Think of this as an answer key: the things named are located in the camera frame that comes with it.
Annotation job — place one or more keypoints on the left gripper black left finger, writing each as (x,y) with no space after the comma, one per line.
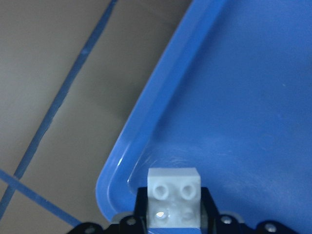
(136,223)

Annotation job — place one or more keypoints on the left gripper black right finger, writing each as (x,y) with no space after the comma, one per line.
(213,221)

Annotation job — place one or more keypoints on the white toy block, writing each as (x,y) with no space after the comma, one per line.
(174,196)

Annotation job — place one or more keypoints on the blue plastic tray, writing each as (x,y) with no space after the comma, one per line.
(232,97)

